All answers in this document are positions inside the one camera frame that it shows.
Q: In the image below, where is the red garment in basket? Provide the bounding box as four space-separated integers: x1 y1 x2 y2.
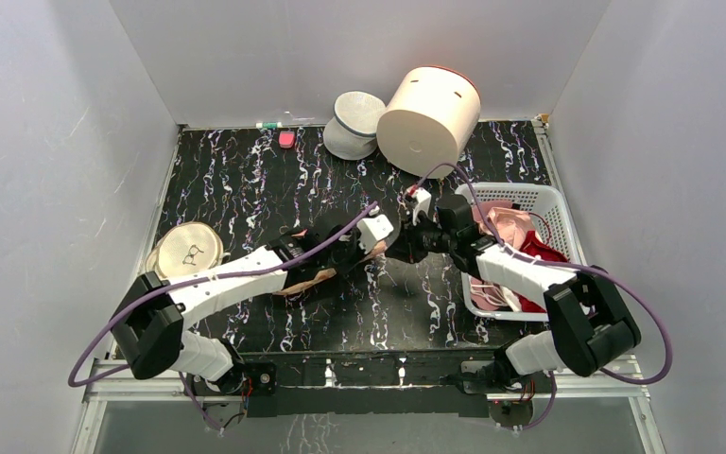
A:
518 230 569 313

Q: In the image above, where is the pink bra in basket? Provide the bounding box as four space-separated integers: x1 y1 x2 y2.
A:
470 200 545 313

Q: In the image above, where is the cream cylindrical hamper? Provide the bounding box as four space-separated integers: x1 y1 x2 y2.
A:
376 66 481 180

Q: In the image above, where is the small pink object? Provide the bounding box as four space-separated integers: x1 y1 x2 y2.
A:
278 131 297 149

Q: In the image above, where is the purple cable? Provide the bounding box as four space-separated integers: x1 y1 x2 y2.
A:
409 163 674 433
67 200 380 433

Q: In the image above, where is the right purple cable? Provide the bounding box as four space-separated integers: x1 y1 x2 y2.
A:
409 163 674 433

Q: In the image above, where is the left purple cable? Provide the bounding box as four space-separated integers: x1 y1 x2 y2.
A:
67 200 380 433

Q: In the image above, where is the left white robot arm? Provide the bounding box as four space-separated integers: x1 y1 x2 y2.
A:
111 214 394 394

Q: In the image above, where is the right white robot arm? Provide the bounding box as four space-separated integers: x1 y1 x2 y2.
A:
386 186 642 392

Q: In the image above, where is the small green white object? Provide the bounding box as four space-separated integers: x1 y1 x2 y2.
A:
255 122 285 131

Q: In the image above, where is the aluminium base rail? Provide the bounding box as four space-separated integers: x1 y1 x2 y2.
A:
72 350 665 453

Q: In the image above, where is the white plastic basket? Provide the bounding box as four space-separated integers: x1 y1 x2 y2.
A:
460 182 585 323

